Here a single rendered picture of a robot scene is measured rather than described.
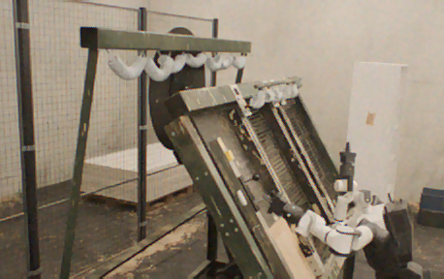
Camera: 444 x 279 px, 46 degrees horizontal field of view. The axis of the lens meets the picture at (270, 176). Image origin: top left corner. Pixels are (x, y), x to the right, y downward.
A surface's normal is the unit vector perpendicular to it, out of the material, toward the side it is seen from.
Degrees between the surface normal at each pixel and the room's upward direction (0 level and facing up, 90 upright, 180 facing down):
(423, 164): 90
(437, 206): 90
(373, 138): 90
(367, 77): 90
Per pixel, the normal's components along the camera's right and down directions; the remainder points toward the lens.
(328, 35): -0.40, 0.19
